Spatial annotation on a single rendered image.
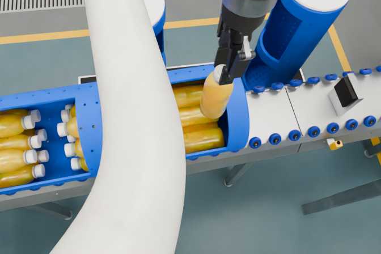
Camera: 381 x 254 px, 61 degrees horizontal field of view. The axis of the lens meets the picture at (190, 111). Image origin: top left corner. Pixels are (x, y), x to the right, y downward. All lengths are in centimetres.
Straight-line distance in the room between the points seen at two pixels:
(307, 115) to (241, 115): 45
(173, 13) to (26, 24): 110
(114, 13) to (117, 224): 17
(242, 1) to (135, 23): 23
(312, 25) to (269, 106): 44
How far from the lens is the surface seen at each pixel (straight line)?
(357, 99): 126
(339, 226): 230
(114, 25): 28
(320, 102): 137
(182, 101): 101
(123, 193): 21
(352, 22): 303
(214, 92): 75
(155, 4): 135
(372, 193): 156
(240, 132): 96
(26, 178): 110
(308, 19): 151
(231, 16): 53
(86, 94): 95
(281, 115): 129
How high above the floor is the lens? 205
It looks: 67 degrees down
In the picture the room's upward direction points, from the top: 9 degrees clockwise
